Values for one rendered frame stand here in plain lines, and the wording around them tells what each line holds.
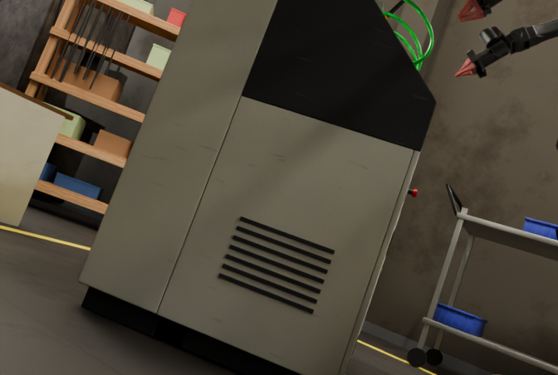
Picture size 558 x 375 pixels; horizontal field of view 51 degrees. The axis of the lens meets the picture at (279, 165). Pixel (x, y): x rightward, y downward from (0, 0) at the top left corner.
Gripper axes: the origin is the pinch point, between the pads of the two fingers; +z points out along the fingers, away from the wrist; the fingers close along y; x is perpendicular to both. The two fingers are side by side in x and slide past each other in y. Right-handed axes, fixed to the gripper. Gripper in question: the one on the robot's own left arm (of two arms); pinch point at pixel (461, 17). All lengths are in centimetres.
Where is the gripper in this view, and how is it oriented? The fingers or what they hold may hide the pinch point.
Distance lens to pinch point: 217.6
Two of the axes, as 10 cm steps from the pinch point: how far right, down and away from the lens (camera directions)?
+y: -4.1, -0.2, -9.1
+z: -7.9, 5.1, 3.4
